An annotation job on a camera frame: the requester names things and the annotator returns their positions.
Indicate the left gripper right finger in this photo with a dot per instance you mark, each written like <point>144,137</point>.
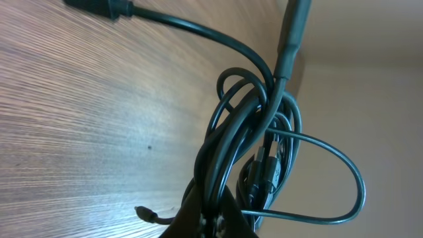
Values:
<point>230,222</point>

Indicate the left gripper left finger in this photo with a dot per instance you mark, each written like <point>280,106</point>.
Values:
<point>188,222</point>

